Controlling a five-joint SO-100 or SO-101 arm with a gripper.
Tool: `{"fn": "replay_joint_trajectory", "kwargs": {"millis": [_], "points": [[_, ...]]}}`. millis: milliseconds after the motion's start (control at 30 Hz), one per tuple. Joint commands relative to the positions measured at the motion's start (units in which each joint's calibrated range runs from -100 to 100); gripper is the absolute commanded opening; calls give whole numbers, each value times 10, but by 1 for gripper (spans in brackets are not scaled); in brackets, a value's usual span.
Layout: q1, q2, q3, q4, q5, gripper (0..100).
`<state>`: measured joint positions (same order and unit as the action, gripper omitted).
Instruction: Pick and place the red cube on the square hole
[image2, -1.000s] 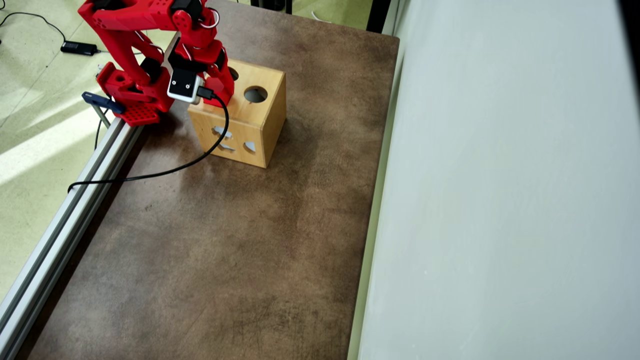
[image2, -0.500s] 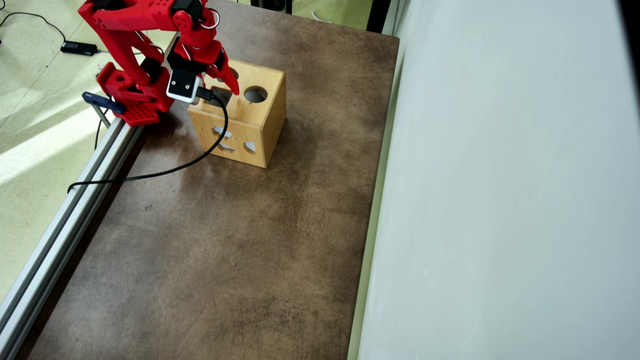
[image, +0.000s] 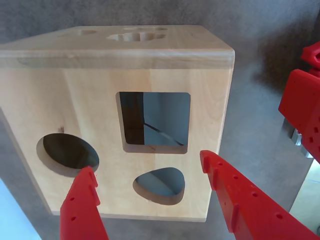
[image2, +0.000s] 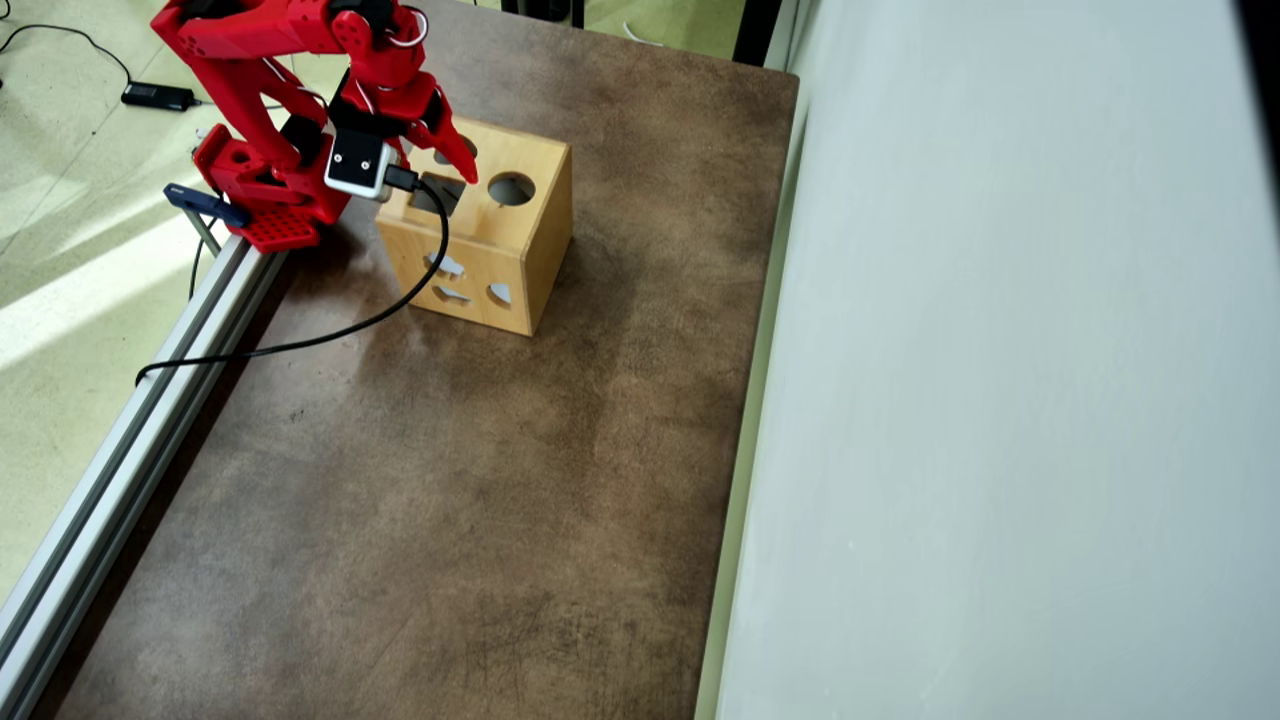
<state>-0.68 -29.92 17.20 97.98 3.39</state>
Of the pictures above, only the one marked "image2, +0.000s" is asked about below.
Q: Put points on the wooden shape sorter box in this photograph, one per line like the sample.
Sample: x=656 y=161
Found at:
x=470 y=260

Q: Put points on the aluminium profile rail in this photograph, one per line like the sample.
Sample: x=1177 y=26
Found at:
x=120 y=460

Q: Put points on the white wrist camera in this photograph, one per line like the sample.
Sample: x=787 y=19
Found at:
x=358 y=165

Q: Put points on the black vertical post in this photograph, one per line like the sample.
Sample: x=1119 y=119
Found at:
x=757 y=30

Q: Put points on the red robot arm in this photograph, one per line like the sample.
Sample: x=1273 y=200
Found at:
x=240 y=100

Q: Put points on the blue table clamp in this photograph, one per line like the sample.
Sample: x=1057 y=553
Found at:
x=200 y=200

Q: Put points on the black furniture base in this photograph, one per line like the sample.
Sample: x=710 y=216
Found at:
x=545 y=10

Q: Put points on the black power adapter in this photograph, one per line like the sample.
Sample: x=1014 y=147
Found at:
x=155 y=96

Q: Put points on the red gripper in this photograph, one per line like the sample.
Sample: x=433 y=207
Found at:
x=437 y=122

